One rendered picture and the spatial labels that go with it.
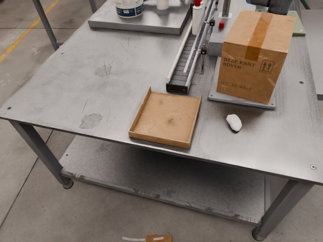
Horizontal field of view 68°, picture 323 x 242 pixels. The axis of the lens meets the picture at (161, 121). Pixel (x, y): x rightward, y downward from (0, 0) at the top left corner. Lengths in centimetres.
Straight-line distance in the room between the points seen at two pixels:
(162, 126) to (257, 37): 53
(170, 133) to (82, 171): 89
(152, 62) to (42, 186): 128
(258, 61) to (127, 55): 79
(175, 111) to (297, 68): 71
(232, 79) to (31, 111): 97
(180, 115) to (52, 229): 123
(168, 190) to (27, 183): 114
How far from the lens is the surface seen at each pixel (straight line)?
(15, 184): 221
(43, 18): 313
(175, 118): 107
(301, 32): 178
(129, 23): 175
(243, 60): 105
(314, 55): 162
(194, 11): 149
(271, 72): 107
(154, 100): 116
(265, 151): 103
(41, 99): 138
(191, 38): 153
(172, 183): 158
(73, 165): 180
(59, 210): 194
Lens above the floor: 163
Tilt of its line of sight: 49 degrees down
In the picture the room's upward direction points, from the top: 5 degrees counter-clockwise
